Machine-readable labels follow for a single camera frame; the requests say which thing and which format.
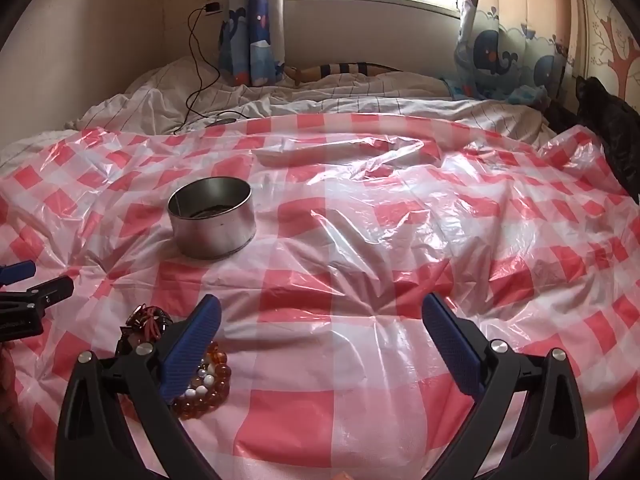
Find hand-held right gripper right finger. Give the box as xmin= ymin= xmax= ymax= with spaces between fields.
xmin=421 ymin=292 xmax=591 ymax=480

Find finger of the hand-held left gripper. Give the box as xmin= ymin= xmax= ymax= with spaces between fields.
xmin=0 ymin=260 xmax=37 ymax=287
xmin=22 ymin=276 xmax=76 ymax=317

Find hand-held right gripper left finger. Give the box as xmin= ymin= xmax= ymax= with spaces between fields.
xmin=54 ymin=293 xmax=223 ymax=480

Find white bead bracelet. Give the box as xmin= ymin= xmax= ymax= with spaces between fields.
xmin=186 ymin=360 xmax=218 ymax=401

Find dark red beaded bracelet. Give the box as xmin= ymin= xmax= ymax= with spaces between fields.
xmin=120 ymin=304 xmax=174 ymax=347

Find round metal tin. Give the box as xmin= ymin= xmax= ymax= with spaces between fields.
xmin=166 ymin=176 xmax=257 ymax=261

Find red checked plastic sheet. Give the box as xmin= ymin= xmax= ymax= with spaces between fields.
xmin=0 ymin=112 xmax=640 ymax=480

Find white striped duvet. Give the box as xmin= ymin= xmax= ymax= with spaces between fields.
xmin=0 ymin=55 xmax=558 ymax=171

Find black cloth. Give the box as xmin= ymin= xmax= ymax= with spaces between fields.
xmin=547 ymin=76 xmax=640 ymax=202

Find striped plush toy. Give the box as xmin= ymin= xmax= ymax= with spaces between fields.
xmin=284 ymin=61 xmax=402 ymax=87

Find wide whale print curtain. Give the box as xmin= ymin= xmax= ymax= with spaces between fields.
xmin=452 ymin=0 xmax=581 ymax=109

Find black charger cable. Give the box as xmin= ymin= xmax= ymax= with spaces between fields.
xmin=176 ymin=7 xmax=242 ymax=130

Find pink tree wall sticker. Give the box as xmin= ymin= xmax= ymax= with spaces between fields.
xmin=589 ymin=0 xmax=640 ymax=102

